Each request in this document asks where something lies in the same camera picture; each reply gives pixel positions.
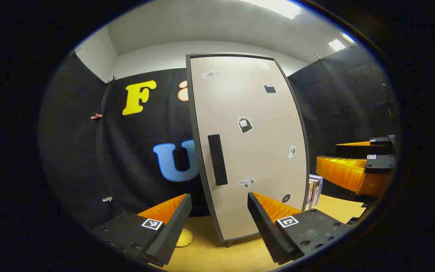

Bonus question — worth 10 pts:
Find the grey cabinet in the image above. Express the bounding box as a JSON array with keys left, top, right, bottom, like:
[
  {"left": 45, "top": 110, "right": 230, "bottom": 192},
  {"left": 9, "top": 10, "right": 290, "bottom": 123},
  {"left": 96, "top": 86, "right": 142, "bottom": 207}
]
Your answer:
[{"left": 186, "top": 52, "right": 311, "bottom": 248}]

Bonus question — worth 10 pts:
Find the beige cabinet door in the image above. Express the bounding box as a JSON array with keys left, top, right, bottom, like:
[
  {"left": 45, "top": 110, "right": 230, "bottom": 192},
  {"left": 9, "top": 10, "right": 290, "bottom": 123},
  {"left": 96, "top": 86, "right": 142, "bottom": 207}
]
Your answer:
[{"left": 189, "top": 56, "right": 308, "bottom": 240}]

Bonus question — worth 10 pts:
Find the yellow round coaster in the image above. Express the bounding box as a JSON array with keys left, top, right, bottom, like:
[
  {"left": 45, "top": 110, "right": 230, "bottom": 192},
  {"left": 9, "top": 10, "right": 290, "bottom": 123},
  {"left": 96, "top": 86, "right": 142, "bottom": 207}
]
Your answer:
[{"left": 175, "top": 228, "right": 194, "bottom": 248}]

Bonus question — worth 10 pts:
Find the black backdrop cloth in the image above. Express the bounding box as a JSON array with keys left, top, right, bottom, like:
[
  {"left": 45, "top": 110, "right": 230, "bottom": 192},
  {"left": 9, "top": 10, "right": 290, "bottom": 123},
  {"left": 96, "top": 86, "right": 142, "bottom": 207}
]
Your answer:
[{"left": 38, "top": 43, "right": 397, "bottom": 231}]

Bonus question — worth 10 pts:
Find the black door handle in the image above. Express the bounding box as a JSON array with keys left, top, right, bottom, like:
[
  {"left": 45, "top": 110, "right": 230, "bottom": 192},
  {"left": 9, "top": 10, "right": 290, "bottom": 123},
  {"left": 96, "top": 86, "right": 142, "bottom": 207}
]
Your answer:
[{"left": 207, "top": 134, "right": 228, "bottom": 186}]

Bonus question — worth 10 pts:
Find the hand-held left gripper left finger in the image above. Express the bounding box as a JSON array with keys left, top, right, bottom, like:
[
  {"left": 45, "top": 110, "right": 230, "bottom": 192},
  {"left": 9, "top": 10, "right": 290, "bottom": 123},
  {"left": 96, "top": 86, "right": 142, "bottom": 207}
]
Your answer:
[{"left": 91, "top": 193, "right": 193, "bottom": 267}]

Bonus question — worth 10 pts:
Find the large ceiling light panel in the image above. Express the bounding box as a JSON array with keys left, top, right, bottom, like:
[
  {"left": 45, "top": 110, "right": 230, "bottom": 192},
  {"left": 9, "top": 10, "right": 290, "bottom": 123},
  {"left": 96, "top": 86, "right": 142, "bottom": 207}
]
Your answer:
[{"left": 240, "top": 0, "right": 302, "bottom": 20}]

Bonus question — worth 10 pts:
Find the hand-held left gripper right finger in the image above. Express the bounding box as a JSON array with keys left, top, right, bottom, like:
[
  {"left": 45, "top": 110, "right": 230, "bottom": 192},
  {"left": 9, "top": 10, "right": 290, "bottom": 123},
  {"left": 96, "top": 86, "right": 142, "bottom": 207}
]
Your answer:
[{"left": 247, "top": 191, "right": 351, "bottom": 266}]

